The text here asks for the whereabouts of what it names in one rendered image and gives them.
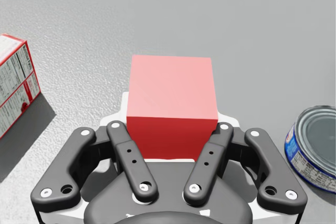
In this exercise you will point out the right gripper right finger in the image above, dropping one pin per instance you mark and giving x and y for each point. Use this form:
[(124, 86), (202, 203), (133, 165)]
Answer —
[(273, 171)]

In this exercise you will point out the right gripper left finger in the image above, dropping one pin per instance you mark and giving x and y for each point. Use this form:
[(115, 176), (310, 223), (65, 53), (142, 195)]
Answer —
[(65, 171)]

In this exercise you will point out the pink cube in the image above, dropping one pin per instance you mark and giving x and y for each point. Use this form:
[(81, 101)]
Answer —
[(172, 98)]

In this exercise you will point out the blue flat can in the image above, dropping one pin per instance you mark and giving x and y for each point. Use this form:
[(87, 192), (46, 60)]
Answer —
[(315, 142)]

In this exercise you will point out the red and white carton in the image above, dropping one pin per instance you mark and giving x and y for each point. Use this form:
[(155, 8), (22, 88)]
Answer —
[(15, 82)]

